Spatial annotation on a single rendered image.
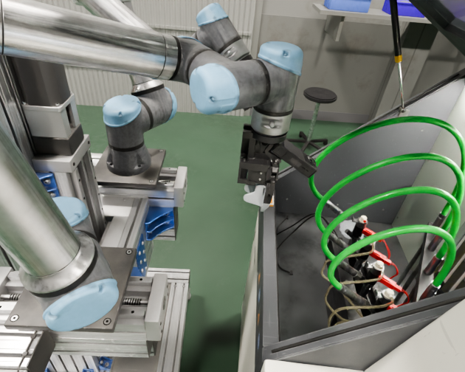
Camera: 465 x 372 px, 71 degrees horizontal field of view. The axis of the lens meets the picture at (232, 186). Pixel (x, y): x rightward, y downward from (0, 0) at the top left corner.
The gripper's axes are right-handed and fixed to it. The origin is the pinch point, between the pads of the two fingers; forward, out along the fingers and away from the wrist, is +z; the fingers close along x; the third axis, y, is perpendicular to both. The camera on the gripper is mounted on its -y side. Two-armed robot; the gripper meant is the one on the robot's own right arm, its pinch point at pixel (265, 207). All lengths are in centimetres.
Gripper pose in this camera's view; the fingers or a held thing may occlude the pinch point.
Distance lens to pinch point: 75.9
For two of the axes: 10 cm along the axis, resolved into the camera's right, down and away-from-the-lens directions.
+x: -0.8, 6.1, -7.9
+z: -0.8, 7.9, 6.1
